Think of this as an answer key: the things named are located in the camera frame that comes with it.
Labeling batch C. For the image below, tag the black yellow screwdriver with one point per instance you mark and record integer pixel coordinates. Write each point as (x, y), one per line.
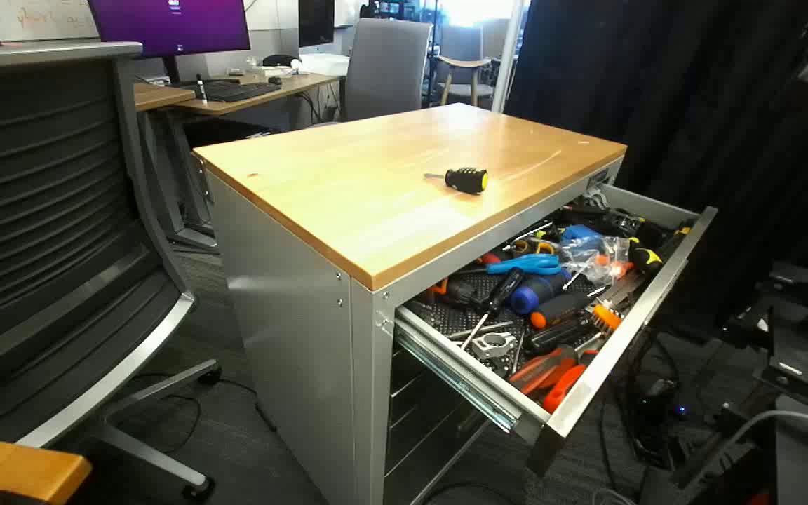
(467, 181)

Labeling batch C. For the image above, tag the orange black screwdriver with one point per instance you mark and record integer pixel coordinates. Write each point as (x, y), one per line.
(554, 316)

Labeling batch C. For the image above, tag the small orange screwdriver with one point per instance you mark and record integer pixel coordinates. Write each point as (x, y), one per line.
(608, 316)

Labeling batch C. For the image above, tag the grey metal tool drawer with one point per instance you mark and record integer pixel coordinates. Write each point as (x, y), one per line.
(629, 324)

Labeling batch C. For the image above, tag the grey workbench with wooden top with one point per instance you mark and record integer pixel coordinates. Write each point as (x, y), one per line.
(350, 185)

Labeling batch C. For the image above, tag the blue block tool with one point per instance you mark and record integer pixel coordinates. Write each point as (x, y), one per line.
(579, 237)

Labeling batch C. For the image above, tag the grey fabric office chair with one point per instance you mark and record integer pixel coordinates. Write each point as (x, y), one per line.
(385, 66)

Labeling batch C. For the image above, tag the wooden armchair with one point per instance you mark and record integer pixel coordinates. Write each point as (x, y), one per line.
(465, 72)

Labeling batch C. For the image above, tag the white box on desk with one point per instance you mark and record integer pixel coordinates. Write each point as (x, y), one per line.
(321, 66)

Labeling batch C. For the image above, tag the long wooden office desk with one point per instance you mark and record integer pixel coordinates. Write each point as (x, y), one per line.
(238, 102)

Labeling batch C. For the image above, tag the black keyboard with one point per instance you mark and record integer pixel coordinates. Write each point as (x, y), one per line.
(238, 90)

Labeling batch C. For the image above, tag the yellow black hand tool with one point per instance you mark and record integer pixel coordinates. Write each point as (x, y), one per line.
(646, 257)

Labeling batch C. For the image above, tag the black computer monitor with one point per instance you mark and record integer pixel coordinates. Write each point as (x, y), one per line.
(317, 20)

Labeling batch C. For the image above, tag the black bottle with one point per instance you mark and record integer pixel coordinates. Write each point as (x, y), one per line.
(201, 88)

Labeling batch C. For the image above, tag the black curtain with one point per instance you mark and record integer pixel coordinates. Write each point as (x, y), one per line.
(687, 102)

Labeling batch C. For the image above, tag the monitor with purple screen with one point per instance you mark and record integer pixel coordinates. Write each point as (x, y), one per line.
(171, 22)

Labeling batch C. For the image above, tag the black mesh office chair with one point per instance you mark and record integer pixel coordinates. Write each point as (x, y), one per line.
(43, 213)

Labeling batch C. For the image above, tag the black equipment rack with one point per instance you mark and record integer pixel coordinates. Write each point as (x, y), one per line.
(799, 375)

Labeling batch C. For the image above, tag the wooden side table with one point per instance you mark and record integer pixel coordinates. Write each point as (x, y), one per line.
(12, 467)

